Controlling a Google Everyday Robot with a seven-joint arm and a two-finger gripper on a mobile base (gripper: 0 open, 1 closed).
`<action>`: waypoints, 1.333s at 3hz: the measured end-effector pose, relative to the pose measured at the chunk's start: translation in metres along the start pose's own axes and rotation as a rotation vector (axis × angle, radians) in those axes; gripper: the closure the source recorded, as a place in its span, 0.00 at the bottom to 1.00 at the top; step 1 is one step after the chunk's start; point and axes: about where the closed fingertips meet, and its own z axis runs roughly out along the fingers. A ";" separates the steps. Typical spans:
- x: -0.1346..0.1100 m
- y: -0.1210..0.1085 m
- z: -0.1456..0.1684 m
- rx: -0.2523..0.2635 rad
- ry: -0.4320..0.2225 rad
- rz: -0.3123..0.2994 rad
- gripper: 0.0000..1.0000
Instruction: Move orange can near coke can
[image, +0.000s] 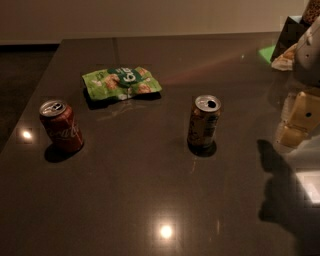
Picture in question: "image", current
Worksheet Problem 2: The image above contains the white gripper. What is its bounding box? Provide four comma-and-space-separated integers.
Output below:
279, 17, 320, 148

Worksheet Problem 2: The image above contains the orange soda can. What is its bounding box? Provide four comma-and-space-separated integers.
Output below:
187, 95, 222, 148

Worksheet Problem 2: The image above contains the red coke can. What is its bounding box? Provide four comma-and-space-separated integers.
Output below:
39, 99, 84, 154

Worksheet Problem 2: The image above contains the white crumpled wrapper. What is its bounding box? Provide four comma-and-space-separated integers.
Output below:
271, 44, 297, 71

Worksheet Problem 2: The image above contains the dark snack box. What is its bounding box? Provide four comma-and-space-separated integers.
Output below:
271, 16, 309, 61

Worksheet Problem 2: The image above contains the brown patterned snack container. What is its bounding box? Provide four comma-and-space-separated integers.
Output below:
302, 0, 320, 25

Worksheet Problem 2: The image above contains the green chip bag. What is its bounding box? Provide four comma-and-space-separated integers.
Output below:
82, 67, 162, 101

